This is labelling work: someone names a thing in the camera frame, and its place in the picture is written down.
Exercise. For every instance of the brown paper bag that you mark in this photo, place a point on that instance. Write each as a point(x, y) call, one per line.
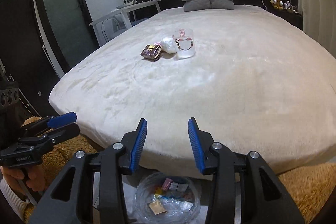
point(157, 208)

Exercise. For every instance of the dark glass door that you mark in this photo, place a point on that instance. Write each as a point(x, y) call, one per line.
point(66, 24)

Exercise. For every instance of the dark red snack wrapper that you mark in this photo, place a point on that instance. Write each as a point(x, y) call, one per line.
point(152, 52)

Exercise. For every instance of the white plastic bag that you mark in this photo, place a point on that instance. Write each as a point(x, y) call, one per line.
point(168, 45)

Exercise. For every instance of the beige bed blanket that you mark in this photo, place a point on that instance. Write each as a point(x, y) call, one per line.
point(255, 82)

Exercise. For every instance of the white metal chair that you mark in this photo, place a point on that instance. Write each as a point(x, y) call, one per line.
point(111, 28)

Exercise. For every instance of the white desk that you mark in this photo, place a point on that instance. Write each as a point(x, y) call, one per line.
point(124, 11)

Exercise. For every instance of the white knit sleeve left forearm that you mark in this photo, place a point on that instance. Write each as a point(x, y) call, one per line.
point(17, 205)

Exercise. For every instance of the clear plastic cup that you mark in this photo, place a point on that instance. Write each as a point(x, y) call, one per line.
point(184, 43)

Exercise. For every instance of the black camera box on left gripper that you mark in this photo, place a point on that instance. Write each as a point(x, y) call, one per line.
point(9, 94)

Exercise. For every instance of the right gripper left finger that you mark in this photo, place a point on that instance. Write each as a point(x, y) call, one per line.
point(69, 199)

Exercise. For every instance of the teddy bear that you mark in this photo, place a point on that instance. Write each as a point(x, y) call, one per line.
point(277, 4)

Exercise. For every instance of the person's left hand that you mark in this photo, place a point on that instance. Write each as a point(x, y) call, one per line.
point(36, 180)

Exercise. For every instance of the cream curtain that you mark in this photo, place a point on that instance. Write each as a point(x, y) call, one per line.
point(319, 21)

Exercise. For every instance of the black wardrobe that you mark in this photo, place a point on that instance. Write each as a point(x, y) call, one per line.
point(23, 56)

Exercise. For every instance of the grey pillow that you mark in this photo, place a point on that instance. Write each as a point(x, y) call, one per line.
point(195, 5)

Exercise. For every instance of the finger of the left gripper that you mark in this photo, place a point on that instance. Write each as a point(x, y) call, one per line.
point(60, 134)
point(38, 125)

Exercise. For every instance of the trash bin with clear liner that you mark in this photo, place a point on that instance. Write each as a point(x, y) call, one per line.
point(178, 195)

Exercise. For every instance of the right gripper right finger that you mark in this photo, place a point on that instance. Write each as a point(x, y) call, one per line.
point(264, 198)

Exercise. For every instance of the brown fuzzy trousers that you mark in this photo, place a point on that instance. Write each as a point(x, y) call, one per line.
point(54, 161)

